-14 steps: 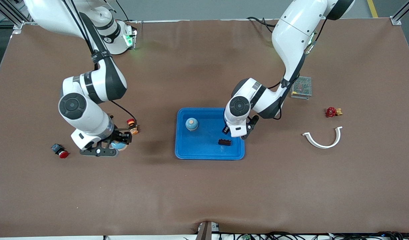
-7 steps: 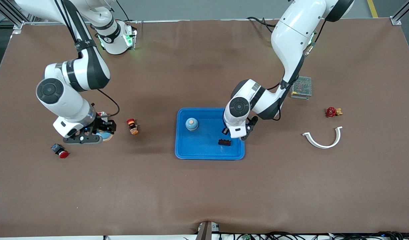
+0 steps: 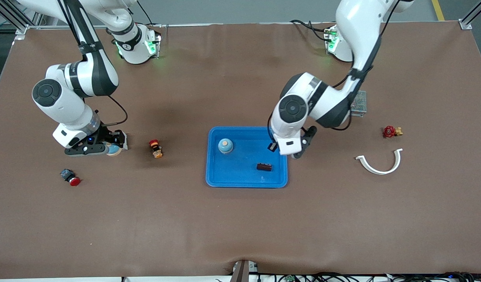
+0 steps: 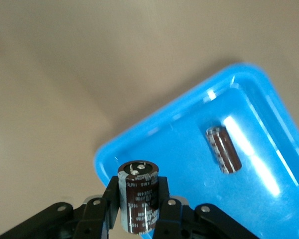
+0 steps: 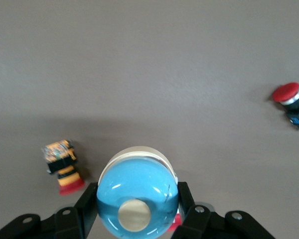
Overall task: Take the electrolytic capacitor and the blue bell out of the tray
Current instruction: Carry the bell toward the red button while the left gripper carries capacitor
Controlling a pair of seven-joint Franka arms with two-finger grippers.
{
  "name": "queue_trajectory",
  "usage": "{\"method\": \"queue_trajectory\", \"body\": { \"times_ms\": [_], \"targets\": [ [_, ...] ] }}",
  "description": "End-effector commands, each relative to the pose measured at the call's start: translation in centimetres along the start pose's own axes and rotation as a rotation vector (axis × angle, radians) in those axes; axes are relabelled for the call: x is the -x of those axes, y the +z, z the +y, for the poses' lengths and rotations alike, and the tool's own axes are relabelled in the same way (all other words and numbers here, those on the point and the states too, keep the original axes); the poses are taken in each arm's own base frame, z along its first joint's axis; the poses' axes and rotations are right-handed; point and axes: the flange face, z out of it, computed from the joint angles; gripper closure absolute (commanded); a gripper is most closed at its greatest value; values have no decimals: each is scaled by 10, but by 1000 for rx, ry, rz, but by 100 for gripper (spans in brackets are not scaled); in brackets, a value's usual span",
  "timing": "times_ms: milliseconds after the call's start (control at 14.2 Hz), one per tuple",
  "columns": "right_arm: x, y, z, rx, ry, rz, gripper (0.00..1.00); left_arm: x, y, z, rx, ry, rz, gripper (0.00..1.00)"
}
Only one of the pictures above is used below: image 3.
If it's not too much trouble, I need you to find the blue plastic tray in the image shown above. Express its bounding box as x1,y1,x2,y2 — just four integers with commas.
206,126,288,188

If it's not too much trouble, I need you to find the red mushroom push button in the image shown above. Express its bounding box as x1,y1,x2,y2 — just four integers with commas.
60,168,81,187

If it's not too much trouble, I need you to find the metal mesh power supply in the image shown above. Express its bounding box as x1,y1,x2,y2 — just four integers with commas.
350,90,367,117

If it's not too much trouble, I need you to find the white curved plastic clip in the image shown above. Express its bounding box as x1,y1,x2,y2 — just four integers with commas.
355,148,403,175

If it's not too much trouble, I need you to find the grey table edge clamp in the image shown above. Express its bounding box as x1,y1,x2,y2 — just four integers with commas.
231,259,259,282

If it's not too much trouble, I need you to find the orange red emergency stop switch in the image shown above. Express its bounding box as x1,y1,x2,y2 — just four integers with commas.
149,139,163,159

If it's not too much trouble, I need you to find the black right arm base cable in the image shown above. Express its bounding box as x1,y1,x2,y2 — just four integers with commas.
137,0,163,28

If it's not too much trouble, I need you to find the black arm base cable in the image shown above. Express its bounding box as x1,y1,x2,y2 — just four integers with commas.
137,0,163,28
291,20,331,42

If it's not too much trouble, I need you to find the aluminium frame profile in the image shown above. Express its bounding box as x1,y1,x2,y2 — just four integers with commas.
0,0,41,36
460,0,481,30

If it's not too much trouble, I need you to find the metal table edge rail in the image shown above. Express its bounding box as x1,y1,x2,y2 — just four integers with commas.
27,23,343,30

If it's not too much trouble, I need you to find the black left arm base cable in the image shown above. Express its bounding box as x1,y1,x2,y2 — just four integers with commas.
291,20,331,42

